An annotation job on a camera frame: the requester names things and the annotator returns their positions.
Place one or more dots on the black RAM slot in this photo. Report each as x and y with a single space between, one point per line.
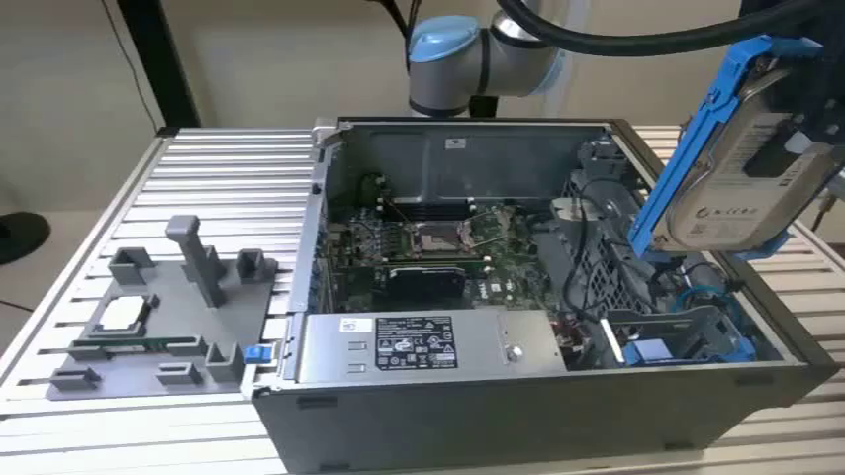
428 210

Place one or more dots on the open black PC case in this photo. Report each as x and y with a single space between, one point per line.
462 425

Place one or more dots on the silver power supply unit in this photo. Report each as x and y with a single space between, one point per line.
330 346

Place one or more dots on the green motherboard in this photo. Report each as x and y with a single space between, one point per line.
508 269

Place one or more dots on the silver CPU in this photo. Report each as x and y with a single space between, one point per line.
120 316

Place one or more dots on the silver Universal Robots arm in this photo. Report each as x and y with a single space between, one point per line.
455 74

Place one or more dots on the CPU socket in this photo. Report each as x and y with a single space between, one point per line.
439 240

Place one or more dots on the grey perforated drive cage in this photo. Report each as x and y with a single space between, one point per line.
594 269

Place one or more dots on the blue case latch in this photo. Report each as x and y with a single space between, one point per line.
256 355

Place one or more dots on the grey parts rack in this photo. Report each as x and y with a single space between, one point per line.
171 297

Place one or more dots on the black upright frame post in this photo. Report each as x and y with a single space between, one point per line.
157 64

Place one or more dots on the black round stand base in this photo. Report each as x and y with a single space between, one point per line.
23 237

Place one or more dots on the green RAM stick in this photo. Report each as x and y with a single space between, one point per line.
155 342

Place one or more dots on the thin metal locking lever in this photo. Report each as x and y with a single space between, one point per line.
398 211

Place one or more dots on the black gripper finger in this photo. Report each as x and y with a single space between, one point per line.
771 159

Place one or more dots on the black graphics card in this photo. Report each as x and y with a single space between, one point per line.
422 284

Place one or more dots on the hard disk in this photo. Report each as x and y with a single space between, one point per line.
726 198

